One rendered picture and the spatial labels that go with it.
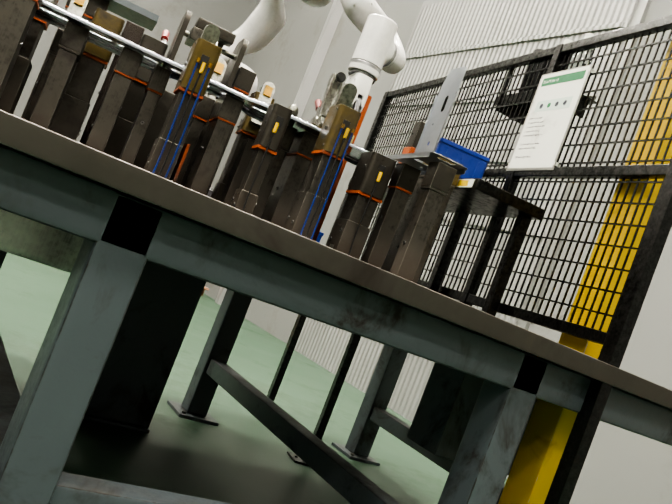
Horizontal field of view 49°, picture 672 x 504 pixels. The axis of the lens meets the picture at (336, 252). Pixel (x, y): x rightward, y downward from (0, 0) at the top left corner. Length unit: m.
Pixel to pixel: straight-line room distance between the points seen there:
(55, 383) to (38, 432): 0.07
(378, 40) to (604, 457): 2.57
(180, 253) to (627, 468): 3.02
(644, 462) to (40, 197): 3.19
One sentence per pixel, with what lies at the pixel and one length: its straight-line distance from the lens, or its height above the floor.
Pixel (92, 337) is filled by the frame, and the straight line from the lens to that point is 1.11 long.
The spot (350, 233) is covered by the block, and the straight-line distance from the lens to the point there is 1.77.
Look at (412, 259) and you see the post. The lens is 1.65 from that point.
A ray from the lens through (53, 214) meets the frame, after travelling 1.07.
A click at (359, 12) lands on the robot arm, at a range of 2.09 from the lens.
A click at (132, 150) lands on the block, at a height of 0.77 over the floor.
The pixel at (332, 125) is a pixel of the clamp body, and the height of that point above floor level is 0.99.
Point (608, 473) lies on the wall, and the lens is 3.90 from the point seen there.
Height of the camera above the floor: 0.65
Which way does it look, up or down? 2 degrees up
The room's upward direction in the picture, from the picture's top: 21 degrees clockwise
